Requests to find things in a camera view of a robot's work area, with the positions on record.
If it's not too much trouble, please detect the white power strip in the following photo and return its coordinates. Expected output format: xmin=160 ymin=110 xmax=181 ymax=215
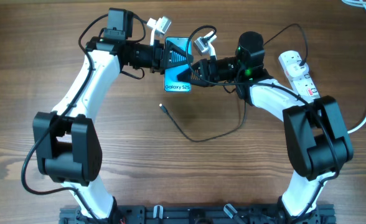
xmin=278 ymin=50 xmax=320 ymax=100

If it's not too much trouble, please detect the black charger cable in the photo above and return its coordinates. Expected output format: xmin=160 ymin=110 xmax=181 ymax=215
xmin=159 ymin=23 xmax=309 ymax=143

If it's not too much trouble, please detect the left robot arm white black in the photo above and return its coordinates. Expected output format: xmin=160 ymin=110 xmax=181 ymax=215
xmin=29 ymin=8 xmax=192 ymax=223

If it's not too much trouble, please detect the black mounting rail base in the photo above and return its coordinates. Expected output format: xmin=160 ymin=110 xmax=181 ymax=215
xmin=59 ymin=204 xmax=337 ymax=224

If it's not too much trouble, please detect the white charger plug adapter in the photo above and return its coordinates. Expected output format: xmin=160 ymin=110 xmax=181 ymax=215
xmin=286 ymin=63 xmax=309 ymax=80

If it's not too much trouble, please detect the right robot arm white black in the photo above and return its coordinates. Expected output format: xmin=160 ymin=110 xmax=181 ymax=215
xmin=178 ymin=31 xmax=354 ymax=222

